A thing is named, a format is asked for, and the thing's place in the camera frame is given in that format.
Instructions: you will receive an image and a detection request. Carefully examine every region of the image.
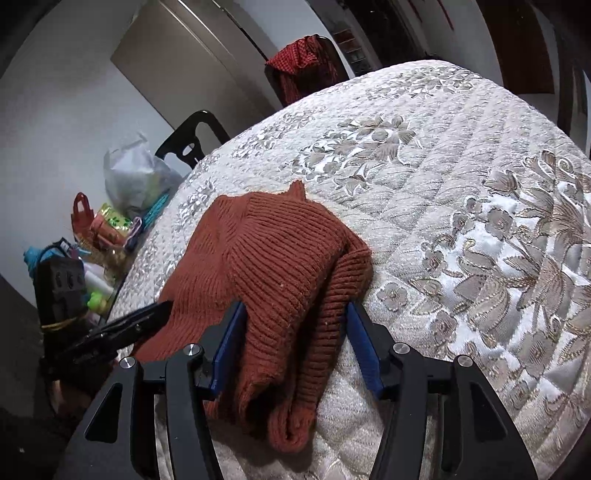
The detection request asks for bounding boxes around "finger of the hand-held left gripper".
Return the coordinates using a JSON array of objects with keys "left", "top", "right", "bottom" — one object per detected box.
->
[{"left": 90, "top": 300, "right": 175, "bottom": 354}]

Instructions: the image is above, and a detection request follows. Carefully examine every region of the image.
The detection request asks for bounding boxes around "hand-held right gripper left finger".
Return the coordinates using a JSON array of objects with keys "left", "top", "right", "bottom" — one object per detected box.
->
[{"left": 65, "top": 301, "right": 247, "bottom": 480}]

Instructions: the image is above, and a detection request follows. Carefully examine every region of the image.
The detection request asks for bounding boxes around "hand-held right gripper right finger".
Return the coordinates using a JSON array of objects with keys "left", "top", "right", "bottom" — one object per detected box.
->
[{"left": 345, "top": 301, "right": 539, "bottom": 480}]

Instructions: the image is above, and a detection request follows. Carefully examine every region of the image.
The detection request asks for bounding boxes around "rust knitted sweater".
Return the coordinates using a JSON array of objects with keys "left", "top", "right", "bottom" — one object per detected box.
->
[{"left": 131, "top": 180, "right": 375, "bottom": 455}]

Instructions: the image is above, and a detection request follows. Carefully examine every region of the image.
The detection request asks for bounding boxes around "white tube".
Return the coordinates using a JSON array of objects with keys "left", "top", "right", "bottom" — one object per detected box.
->
[{"left": 84, "top": 271, "right": 115, "bottom": 297}]

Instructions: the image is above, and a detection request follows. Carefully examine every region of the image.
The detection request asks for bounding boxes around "red gift bag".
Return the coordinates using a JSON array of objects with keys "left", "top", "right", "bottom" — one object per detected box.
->
[{"left": 70, "top": 191, "right": 96, "bottom": 241}]

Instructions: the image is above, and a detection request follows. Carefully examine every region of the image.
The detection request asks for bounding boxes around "green floral box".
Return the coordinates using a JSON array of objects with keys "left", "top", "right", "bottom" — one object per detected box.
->
[{"left": 93, "top": 203, "right": 134, "bottom": 237}]

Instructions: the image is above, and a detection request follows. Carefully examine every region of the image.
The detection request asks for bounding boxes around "white plastic bag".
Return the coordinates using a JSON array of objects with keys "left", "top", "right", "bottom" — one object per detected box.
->
[{"left": 102, "top": 131, "right": 185, "bottom": 220}]

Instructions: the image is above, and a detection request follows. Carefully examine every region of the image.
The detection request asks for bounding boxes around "quilted floral blanket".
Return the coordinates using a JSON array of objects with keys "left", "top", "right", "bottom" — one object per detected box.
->
[{"left": 104, "top": 59, "right": 591, "bottom": 480}]

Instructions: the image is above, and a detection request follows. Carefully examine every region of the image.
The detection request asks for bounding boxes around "dark wooden chair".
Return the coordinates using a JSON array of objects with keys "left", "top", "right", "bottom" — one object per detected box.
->
[
  {"left": 265, "top": 34, "right": 351, "bottom": 108},
  {"left": 154, "top": 110, "right": 230, "bottom": 169}
]

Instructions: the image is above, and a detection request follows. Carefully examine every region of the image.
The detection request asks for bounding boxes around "red checkered cloth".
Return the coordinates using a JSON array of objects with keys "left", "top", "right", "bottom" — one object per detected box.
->
[{"left": 265, "top": 36, "right": 342, "bottom": 107}]

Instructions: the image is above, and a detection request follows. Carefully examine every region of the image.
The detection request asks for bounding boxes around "brown wooden door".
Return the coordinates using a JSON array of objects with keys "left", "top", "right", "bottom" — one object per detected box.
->
[{"left": 485, "top": 0, "right": 556, "bottom": 94}]

